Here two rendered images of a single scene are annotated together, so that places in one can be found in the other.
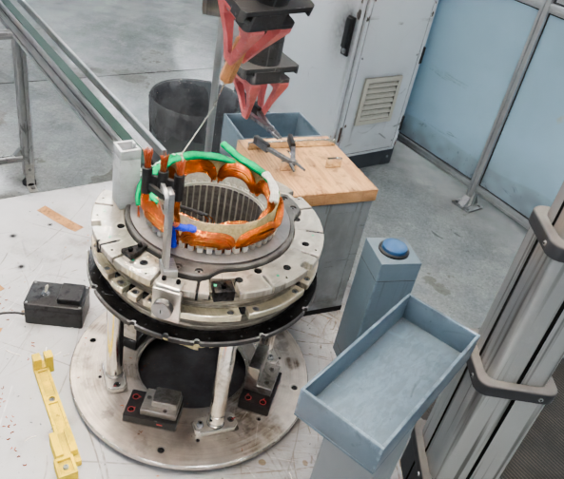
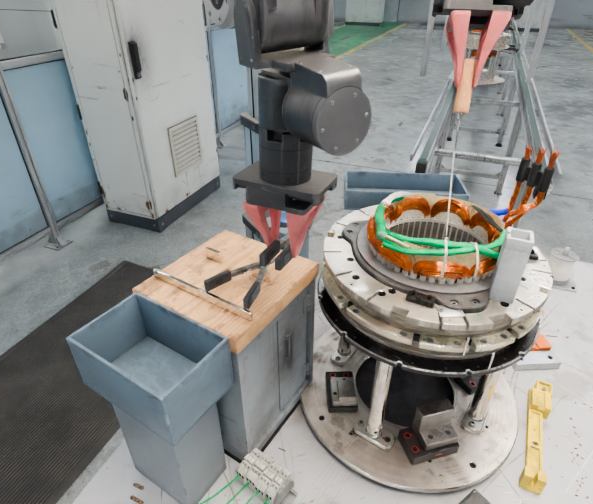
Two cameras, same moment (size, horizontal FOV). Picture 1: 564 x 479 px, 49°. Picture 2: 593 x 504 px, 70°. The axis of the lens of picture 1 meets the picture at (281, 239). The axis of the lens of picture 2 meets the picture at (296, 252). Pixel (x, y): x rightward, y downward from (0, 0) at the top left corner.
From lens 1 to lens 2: 123 cm
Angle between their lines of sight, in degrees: 90
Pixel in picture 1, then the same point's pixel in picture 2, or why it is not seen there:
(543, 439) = (72, 384)
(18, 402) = (563, 470)
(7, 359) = not seen: outside the picture
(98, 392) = (495, 415)
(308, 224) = (360, 216)
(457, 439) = not seen: hidden behind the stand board
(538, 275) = not seen: hidden behind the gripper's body
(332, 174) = (230, 255)
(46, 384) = (534, 462)
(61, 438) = (541, 405)
